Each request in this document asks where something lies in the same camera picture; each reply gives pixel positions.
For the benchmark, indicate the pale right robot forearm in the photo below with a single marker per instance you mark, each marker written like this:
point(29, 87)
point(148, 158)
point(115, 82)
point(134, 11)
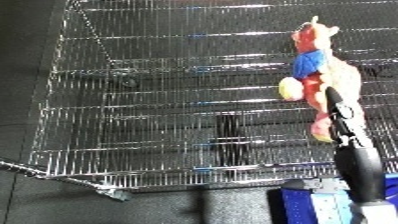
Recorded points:
point(376, 213)

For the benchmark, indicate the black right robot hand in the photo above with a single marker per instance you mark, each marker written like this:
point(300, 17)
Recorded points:
point(358, 163)

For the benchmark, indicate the red pink soft toy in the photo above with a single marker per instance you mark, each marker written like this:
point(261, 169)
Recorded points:
point(317, 83)

